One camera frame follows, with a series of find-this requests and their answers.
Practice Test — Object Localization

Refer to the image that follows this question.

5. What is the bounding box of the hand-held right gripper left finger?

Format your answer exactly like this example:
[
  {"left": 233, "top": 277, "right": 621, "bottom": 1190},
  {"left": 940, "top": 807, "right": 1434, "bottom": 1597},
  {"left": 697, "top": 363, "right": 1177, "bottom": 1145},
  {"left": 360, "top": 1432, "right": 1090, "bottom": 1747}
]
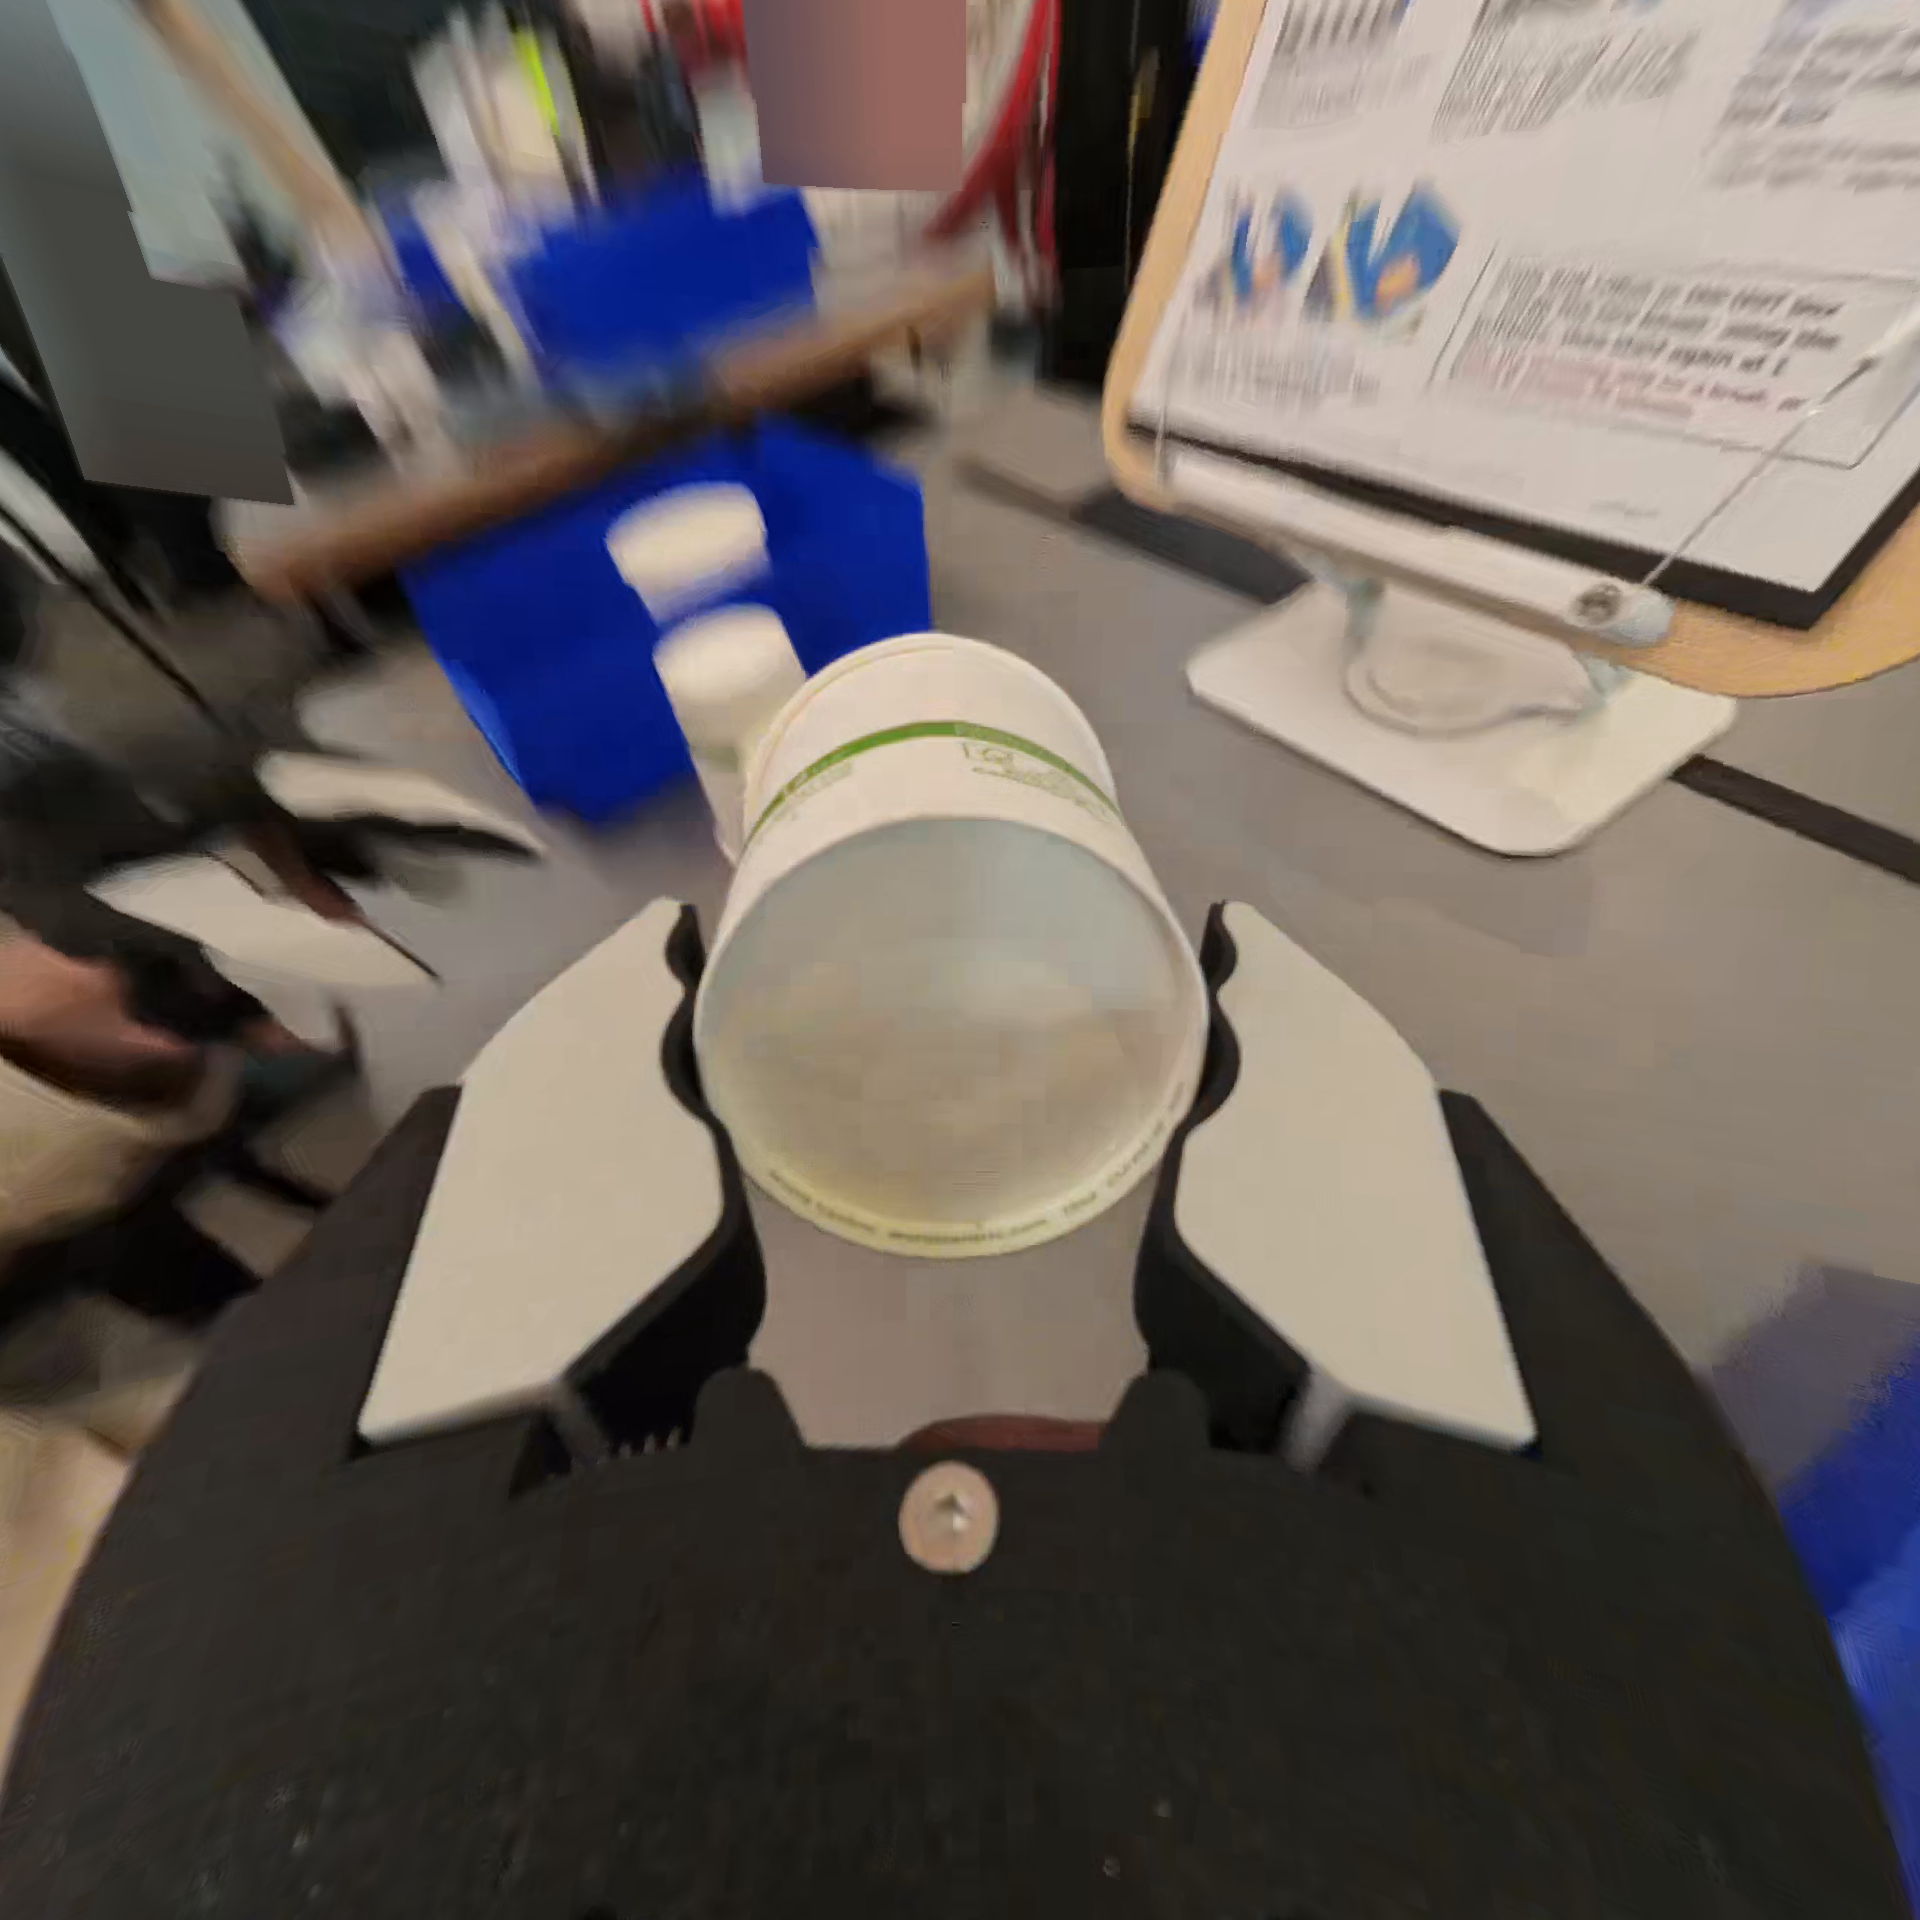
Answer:
[{"left": 353, "top": 897, "right": 770, "bottom": 1466}]

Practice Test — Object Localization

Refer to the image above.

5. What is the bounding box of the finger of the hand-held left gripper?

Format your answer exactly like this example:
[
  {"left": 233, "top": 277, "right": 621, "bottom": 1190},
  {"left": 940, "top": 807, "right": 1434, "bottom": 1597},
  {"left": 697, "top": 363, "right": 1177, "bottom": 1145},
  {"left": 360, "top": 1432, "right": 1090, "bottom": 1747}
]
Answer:
[
  {"left": 87, "top": 858, "right": 441, "bottom": 994},
  {"left": 250, "top": 749, "right": 544, "bottom": 870}
]

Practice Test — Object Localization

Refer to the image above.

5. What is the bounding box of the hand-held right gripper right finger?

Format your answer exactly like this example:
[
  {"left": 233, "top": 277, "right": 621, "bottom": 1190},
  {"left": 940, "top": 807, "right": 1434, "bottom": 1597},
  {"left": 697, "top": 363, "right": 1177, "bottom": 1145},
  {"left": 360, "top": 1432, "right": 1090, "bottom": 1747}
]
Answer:
[{"left": 1132, "top": 897, "right": 1537, "bottom": 1470}]

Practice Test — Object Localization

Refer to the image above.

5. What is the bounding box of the blue plastic bin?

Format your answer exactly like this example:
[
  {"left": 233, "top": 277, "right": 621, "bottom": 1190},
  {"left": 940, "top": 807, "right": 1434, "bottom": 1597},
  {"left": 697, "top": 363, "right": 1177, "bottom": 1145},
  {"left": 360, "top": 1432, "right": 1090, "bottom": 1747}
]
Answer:
[
  {"left": 402, "top": 421, "right": 935, "bottom": 825},
  {"left": 375, "top": 176, "right": 825, "bottom": 430},
  {"left": 1710, "top": 1267, "right": 1920, "bottom": 1854}
]

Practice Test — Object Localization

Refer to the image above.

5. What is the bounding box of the white paper cup green band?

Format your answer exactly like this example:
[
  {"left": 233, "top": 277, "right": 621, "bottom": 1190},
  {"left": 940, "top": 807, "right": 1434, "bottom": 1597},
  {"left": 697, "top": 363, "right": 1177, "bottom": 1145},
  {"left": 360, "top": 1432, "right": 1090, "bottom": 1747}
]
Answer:
[
  {"left": 650, "top": 605, "right": 810, "bottom": 870},
  {"left": 604, "top": 482, "right": 775, "bottom": 634},
  {"left": 692, "top": 634, "right": 1212, "bottom": 1261}
]

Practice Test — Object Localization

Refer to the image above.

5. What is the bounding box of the person's left hand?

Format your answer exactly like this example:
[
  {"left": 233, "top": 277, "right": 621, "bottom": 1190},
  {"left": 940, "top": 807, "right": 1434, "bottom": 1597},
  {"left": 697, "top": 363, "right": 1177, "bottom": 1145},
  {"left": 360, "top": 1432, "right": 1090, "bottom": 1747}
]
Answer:
[{"left": 0, "top": 928, "right": 215, "bottom": 1110}]

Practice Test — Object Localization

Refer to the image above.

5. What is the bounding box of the wood-edged side table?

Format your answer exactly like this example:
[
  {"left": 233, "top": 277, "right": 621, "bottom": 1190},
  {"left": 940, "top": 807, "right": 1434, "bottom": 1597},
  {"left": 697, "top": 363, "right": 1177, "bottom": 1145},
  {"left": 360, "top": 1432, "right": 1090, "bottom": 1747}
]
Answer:
[{"left": 223, "top": 270, "right": 998, "bottom": 601}]

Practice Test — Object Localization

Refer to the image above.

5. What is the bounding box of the instruction sheet on stand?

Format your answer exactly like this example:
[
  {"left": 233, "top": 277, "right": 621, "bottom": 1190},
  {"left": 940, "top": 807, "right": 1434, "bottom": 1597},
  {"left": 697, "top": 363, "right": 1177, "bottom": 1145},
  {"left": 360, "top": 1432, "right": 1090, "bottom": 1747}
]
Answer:
[{"left": 1102, "top": 0, "right": 1920, "bottom": 859}]

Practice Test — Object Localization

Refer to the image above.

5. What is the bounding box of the printed instruction sheet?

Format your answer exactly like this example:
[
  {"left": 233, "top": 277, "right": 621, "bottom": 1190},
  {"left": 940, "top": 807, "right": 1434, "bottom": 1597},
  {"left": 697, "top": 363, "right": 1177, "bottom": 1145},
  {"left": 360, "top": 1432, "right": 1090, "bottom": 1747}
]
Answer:
[{"left": 1132, "top": 0, "right": 1920, "bottom": 595}]

